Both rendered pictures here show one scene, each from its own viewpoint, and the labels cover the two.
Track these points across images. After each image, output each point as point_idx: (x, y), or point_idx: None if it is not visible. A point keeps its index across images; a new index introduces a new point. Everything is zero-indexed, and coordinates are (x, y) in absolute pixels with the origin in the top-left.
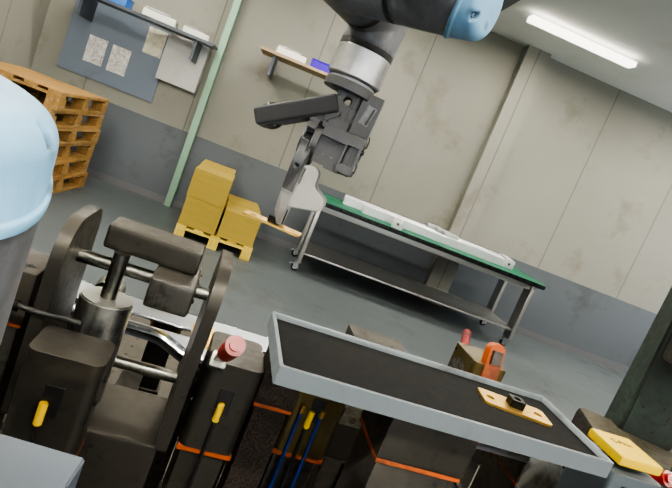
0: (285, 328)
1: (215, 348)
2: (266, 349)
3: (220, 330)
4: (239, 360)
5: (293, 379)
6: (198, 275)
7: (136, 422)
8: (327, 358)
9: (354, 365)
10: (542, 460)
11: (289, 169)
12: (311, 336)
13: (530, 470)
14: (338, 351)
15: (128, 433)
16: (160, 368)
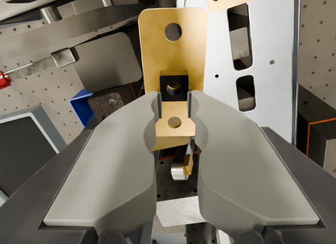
0: (23, 125)
1: (88, 46)
2: (258, 60)
3: (269, 2)
4: (89, 71)
5: None
6: (42, 3)
7: (91, 0)
8: (12, 159)
9: (28, 175)
10: (206, 234)
11: (32, 180)
12: (38, 145)
13: (210, 223)
14: (38, 164)
15: (77, 1)
16: None
